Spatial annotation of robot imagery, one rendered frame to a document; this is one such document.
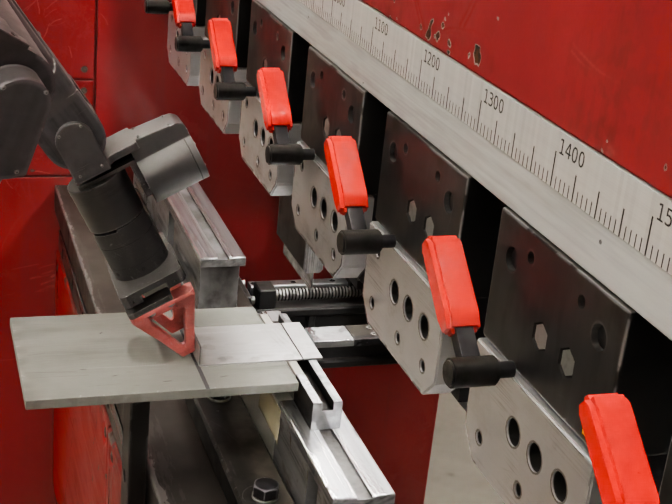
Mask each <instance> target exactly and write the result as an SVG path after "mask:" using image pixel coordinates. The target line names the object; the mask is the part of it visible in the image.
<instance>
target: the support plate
mask: <svg viewBox="0 0 672 504"><path fill-rule="evenodd" d="M251 324H263V322H262V320H261V318H260V317H259V315H258V313H257V312H256V310H255V308H254V307H234V308H212V309H195V321H194V326H195V327H211V326H231V325H251ZM10 329H11V334H12V340H13V345H14V351H15V356H16V361H17V367H18V372H19V378H20V383H21V389H22V394H23V399H24V405H25V409H26V410H33V409H47V408H62V407H76V406H91V405H105V404H120V403H134V402H149V401H163V400H178V399H193V398H207V397H222V396H236V395H251V394H265V393H280V392H294V391H298V386H299V383H298V381H297V379H296V377H295V376H294V374H293V372H292V371H291V369H290V367H289V366H288V364H287V362H286V361H284V362H267V363H251V364H234V365H218V366H201V370H202V372H203V374H204V376H205V378H206V380H207V383H208V385H209V387H210V389H206V388H205V385H204V383H203V381H202V379H201V376H200V374H199V372H198V370H197V368H196V365H195V363H194V361H193V359H192V357H191V354H188V355H186V356H184V357H182V356H181V355H179V354H178V353H176V352H175V351H173V350H172V349H171V348H169V347H168V346H166V345H165V344H163V343H162V342H160V341H159V340H157V339H155V338H154V337H152V336H151V335H149V334H147V333H146V332H144V331H142V330H141V329H139V328H137V327H136V326H134V325H133V324H132V323H131V321H130V319H129V318H128V316H127V314H126V312H124V313H103V314H81V315H59V316H37V317H15V318H10Z"/></svg>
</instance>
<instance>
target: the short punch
mask: <svg viewBox="0 0 672 504"><path fill-rule="evenodd" d="M291 200H292V195H290V196H280V198H279V209H278V221H277V235H278V236H279V237H280V239H281V240H282V242H283V243H284V247H283V253H284V255H285V256H286V258H287V259H288V260H289V262H290V263H291V265H292V266H293V267H294V269H295V270H296V272H297V273H298V275H299V276H300V277H301V279H302V280H303V282H304V283H305V284H306V286H307V287H308V289H309V290H310V291H311V292H312V286H313V276H314V273H320V272H321V271H322V270H323V264H322V263H321V261H320V260H319V259H318V257H317V256H316V255H315V253H314V252H313V251H312V250H311V248H310V247H309V246H308V244H307V243H306V242H305V240H304V239H303V238H302V236H301V235H300V234H299V232H298V231H297V230H296V229H295V225H294V218H293V212H292V205H291Z"/></svg>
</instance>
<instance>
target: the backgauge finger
mask: <svg viewBox="0 0 672 504"><path fill-rule="evenodd" d="M305 331H306V333H307V334H308V336H309V337H310V339H311V340H312V342H313V343H314V345H315V346H316V348H329V347H347V346H364V345H382V344H383V343H382V341H381V340H380V339H379V337H378V336H377V335H376V334H375V332H374V331H373V330H372V328H371V327H370V326H369V324H366V325H346V326H327V327H307V328H305Z"/></svg>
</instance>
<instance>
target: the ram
mask: <svg viewBox="0 0 672 504"><path fill-rule="evenodd" d="M257 1H259V2H260V3H261V4H262V5H263V6H265V7H266V8H267V9H268V10H270V11H271V12H272V13H273V14H274V15H276V16H277V17H278V18H279V19H281V20H282V21H283V22H284V23H285V24H287V25H288V26H289V27H290V28H291V29H293V30H294V31H295V32H296V33H298V34H299V35H300V36H301V37H302V38H304V39H305V40H306V41H307V42H309V43H310V44H311V45H312V46H313V47H315V48H316V49H317V50H318V51H319V52H321V53H322V54H323V55H324V56H326V57H327V58H328V59H329V60H330V61H332V62H333V63H334V64H335V65H337V66H338V67H339V68H340V69H341V70H343V71H344V72H345V73H346V74H347V75H349V76H350V77H351V78H352V79H354V80H355V81H356V82H357V83H358V84H360V85H361V86H362V87H363V88H365V89H366V90H367V91H368V92H369V93H371V94H372V95H373V96H374V97H376V98H377V99H378V100H379V101H380V102H382V103H383V104H384V105H385V106H386V107H388V108H389V109H390V110H391V111H393V112H394V113H395V114H396V115H397V116H399V117H400V118H401V119H402V120H404V121H405V122H406V123H407V124H408V125H410V126H411V127H412V128H413V129H414V130H416V131H417V132H418V133H419V134H421V135H422V136H423V137H424V138H425V139H427V140H428V141H429V142H430V143H432V144H433V145H434V146H435V147H436V148H438V149H439V150H440V151H441V152H442V153H444V154H445V155H446V156H447V157H449V158H450V159H451V160H452V161H453V162H455V163H456V164H457V165H458V166H460V167H461V168H462V169H463V170H464V171H466V172H467V173H468V174H469V175H470V176H472V177H473V178H474V179H475V180H477V181H478V182H479V183H480V184H481V185H483V186H484V187H485V188H486V189H488V190H489V191H490V192H491V193H492V194H494V195H495V196H496V197H497V198H498V199H500V200H501V201H502V202H503V203H505V204H506V205H507V206H508V207H509V208H511V209H512V210H513V211H514V212H516V213H517V214H518V215H519V216H520V217H522V218H523V219H524V220H525V221H526V222H528V223H529V224H530V225H531V226H533V227H534V228H535V229H536V230H537V231H539V232H540V233H541V234H542V235H544V236H545V237H546V238H547V239H548V240H550V241H551V242H552V243H553V244H554V245H556V246H557V247H558V248H559V249H561V250H562V251H563V252H564V253H565V254H567V255H568V256H569V257H570V258H572V259H573V260H574V261H575V262H576V263H578V264H579V265H580V266H581V267H582V268H584V269H585V270H586V271H587V272H589V273H590V274H591V275H592V276H593V277H595V278H596V279H597V280H598V281H600V282H601V283H602V284H603V285H604V286H606V287H607V288H608V289H609V290H610V291H612V292H613V293H614V294H615V295H617V296H618V297H619V298H620V299H621V300H623V301H624V302H625V303H626V304H628V305H629V306H630V307H631V308H632V309H634V310H635V311H636V312H637V313H639V314H640V315H641V316H642V317H643V318H645V319H646V320H647V321H648V322H649V323H651V324H652V325H653V326H654V327H656V328H657V329H658V330H659V331H660V332H662V333H663V334H664V335H665V336H667V337H668V338H669V339H670V340H671V341H672V275H670V274H669V273H668V272H666V271H665V270H664V269H662V268H661V267H659V266H658V265H657V264H655V263H654V262H653V261H651V260H650V259H649V258H647V257H646V256H645V255H643V254H642V253H640V252H639V251H638V250H636V249H635V248H634V247H632V246H631V245H630V244H628V243H627V242H626V241H624V240H623V239H621V238H620V237H619V236H617V235H616V234H615V233H613V232H612V231H611V230H609V229H608V228H607V227H605V226H604V225H602V224H601V223H600V222H598V221H597V220H596V219H594V218H593V217H592V216H590V215H589V214H588V213H586V212H585V211H584V210H582V209H581V208H579V207H578V206H577V205H575V204H574V203H573V202H571V201H570V200H569V199H567V198H566V197H565V196H563V195H562V194H560V193H559V192H558V191H556V190H555V189H554V188H552V187H551V186H550V185H548V184H547V183H546V182H544V181H543V180H541V179H540V178H539V177H537V176H536V175H535V174H533V173H532V172H531V171H529V170H528V169H527V168H525V167H524V166H522V165H521V164H520V163H518V162H517V161H516V160H514V159H513V158H512V157H510V156H509V155H508V154H506V153H505V152H503V151H502V150H501V149H499V148H498V147H497V146H495V145H494V144H493V143H491V142H490V141H489V140H487V139H486V138H484V137H483V136H482V135H480V134H479V133H478V132H476V131H475V130H474V129H472V128H471V127H470V126H468V125H467V124H466V123H464V122H463V121H461V120H460V119H459V118H457V117H456V116H455V115H453V114H452V113H451V112H449V111H448V110H447V109H445V108H444V107H442V106H441V105H440V104H438V103H437V102H436V101H434V100H433V99H432V98H430V97H429V96H428V95H426V94H425V93H423V92H422V91H421V90H419V89H418V88H417V87H415V86H414V85H413V84H411V83H410V82H409V81H407V80H406V79H404V78H403V77H402V76H400V75H399V74H398V73H396V72H395V71H394V70H392V69H391V68H390V67H388V66H387V65H385V64H384V63H383V62H381V61H380V60H379V59H377V58H376V57H375V56H373V55H372V54H371V53H369V52H368V51H366V50H365V49H364V48H362V47H361V46H360V45H358V44H357V43H356V42H354V41H353V40H352V39H350V38H349V37H347V36H346V35H345V34H343V33H342V32H341V31H339V30H338V29H337V28H335V27H334V26H333V25H331V24H330V23H329V22H327V21H326V20H324V19H323V18H322V17H320V16H319V15H318V14H316V13H315V12H314V11H312V10H311V9H310V8H308V7H307V6H305V5H304V4H303V3H301V2H300V1H299V0H257ZM358 1H360V2H361V3H363V4H364V5H366V6H367V7H369V8H370V9H372V10H374V11H375V12H377V13H378V14H380V15H381V16H383V17H384V18H386V19H388V20H389V21H391V22H392V23H394V24H395V25H397V26H398V27H400V28H402V29H403V30H405V31H406V32H408V33H409V34H411V35H412V36H414V37H416V38H417V39H419V40H420V41H422V42H423V43H425V44H426V45H428V46H430V47H431V48H433V49H434V50H436V51H437V52H439V53H440V54H442V55H444V56H445V57H447V58H448V59H450V60H451V61H453V62H454V63H456V64H458V65H459V66H461V67H462V68H464V69H465V70H467V71H468V72H470V73H472V74H473V75H475V76H476V77H478V78H479V79H481V80H482V81H484V82H486V83H487V84H489V85H490V86H492V87H493V88H495V89H496V90H498V91H500V92H501V93H503V94H504V95H506V96H507V97H509V98H510V99H512V100H514V101H515V102H517V103H518V104H520V105H521V106H523V107H524V108H526V109H528V110H529V111H531V112H532V113H534V114H535V115H537V116H538V117H540V118H542V119H543V120H545V121H546V122H548V123H549V124H551V125H552V126H554V127H556V128H557V129H559V130H560V131H562V132H563V133H565V134H566V135H568V136H570V137H571V138H573V139H574V140H576V141H577V142H579V143H580V144H582V145H584V146H585V147H587V148H588V149H590V150H591V151H593V152H594V153H596V154H598V155H599V156H601V157H602V158H604V159H605V160H607V161H608V162H610V163H612V164H613V165H615V166H616V167H618V168H619V169H621V170H622V171H624V172H626V173H627V174H629V175H630V176H632V177H633V178H635V179H636V180H638V181H640V182H641V183H643V184H644V185H646V186H647V187H649V188H650V189H652V190H654V191H655V192H657V193H658V194H660V195H661V196H663V197H664V198H666V199H668V200H669V201H671V202H672V0H358Z"/></svg>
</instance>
